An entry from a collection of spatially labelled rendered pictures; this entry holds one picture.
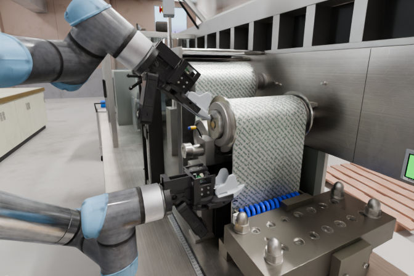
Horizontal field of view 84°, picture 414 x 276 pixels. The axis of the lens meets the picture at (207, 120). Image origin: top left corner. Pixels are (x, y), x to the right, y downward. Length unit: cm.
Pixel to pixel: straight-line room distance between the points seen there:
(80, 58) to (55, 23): 1166
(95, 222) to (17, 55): 30
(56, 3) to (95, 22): 1179
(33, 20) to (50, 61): 1193
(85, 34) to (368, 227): 73
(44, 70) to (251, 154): 46
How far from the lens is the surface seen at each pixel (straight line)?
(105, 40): 49
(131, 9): 1195
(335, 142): 76
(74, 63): 50
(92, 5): 49
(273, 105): 63
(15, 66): 42
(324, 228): 65
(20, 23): 1252
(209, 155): 62
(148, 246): 76
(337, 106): 74
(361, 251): 64
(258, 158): 61
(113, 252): 54
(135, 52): 49
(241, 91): 82
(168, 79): 51
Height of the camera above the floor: 140
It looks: 13 degrees down
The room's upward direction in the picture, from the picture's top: straight up
